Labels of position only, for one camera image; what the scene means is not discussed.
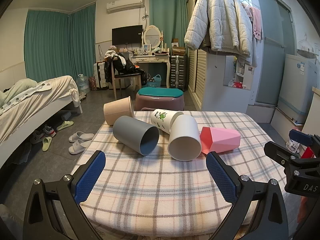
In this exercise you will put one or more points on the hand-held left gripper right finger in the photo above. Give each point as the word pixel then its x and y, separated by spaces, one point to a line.
pixel 221 180

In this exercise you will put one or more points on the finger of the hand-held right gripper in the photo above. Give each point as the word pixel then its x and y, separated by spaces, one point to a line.
pixel 300 136
pixel 280 152

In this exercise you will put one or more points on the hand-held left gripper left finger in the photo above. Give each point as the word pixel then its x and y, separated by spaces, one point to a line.
pixel 90 177

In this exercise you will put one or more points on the pink faceted cup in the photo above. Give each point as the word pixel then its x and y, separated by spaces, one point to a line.
pixel 220 140

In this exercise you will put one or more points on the plain white cup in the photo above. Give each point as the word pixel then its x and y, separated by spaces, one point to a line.
pixel 185 132

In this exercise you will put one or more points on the grey cup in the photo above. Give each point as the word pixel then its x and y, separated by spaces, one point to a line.
pixel 130 130

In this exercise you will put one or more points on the beige cup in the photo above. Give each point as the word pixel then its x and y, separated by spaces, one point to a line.
pixel 117 111

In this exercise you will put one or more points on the white cup with green print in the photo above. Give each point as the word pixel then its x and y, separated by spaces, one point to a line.
pixel 161 120

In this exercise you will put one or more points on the white slipper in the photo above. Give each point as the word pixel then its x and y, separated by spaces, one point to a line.
pixel 78 147
pixel 81 136

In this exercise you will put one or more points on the white washing machine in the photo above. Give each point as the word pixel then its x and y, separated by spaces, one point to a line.
pixel 297 87

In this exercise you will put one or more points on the green slipper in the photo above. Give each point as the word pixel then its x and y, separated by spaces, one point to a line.
pixel 65 125
pixel 47 143

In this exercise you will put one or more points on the grey sneaker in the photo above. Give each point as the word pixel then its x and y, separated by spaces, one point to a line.
pixel 37 137
pixel 49 130

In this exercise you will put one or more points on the plaid tablecloth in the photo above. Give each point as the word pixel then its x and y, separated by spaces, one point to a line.
pixel 155 185

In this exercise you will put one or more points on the white bed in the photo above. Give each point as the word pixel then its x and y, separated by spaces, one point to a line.
pixel 37 110

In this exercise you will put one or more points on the red patterned bag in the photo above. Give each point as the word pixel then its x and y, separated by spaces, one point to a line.
pixel 92 83

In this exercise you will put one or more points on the clear water jug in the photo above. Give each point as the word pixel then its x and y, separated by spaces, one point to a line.
pixel 83 83

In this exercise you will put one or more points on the frosted glass door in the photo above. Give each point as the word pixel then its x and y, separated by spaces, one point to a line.
pixel 272 42

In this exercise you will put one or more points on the purple stool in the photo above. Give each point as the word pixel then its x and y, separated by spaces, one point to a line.
pixel 160 103

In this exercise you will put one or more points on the white suitcase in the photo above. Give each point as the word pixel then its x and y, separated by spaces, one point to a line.
pixel 100 76

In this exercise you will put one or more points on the teal stool cushion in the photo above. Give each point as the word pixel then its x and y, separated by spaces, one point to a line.
pixel 160 92

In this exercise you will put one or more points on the wooden chair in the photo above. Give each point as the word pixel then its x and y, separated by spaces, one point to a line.
pixel 125 76

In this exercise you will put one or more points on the white louvred wardrobe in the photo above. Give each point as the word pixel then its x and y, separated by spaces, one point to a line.
pixel 197 75

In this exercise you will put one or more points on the pale green quilt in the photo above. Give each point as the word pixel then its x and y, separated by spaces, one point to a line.
pixel 17 87

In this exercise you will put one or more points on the silver suitcase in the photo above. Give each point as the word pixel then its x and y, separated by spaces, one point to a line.
pixel 178 72

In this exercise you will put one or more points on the blue plastic basket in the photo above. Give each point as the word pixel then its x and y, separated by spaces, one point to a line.
pixel 153 80

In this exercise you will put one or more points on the pile of clothes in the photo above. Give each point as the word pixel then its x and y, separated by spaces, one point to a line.
pixel 120 63

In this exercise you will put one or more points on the pink towel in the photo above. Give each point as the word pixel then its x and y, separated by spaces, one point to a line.
pixel 256 22

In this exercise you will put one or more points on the white dressing table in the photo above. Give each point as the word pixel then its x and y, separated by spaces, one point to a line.
pixel 150 59

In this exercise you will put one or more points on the wide green curtain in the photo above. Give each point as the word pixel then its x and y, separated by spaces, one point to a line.
pixel 47 47

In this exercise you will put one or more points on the narrow green curtain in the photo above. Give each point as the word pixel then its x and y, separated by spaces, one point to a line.
pixel 83 40

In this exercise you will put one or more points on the cardboard boxes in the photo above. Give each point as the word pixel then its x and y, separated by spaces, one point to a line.
pixel 178 48

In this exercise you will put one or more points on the white puffer jacket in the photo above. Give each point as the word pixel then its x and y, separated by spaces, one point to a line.
pixel 217 20

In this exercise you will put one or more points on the black television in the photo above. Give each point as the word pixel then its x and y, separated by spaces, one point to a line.
pixel 127 35

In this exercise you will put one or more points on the oval vanity mirror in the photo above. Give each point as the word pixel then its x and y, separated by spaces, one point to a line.
pixel 152 35

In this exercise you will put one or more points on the green curtain by wardrobe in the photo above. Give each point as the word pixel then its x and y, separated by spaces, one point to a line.
pixel 167 15

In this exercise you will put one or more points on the white air conditioner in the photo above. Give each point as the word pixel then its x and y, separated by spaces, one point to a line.
pixel 125 4

